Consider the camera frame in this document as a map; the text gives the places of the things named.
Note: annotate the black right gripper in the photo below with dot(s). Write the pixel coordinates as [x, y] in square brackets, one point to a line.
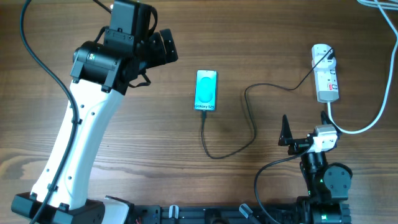
[298, 145]

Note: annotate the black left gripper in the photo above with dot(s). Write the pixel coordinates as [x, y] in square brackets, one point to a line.
[158, 56]

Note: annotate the blue screen smartphone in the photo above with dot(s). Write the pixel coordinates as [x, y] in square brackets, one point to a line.
[205, 90]

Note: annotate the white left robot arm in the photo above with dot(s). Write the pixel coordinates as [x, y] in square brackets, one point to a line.
[102, 72]

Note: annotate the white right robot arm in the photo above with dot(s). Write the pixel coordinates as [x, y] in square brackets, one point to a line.
[327, 183]

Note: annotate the white charger adapter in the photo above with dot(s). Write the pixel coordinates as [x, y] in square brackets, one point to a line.
[322, 63]

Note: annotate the white power strip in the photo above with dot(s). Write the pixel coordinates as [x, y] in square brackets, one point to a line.
[326, 83]

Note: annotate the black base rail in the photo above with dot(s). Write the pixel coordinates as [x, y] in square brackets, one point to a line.
[271, 213]

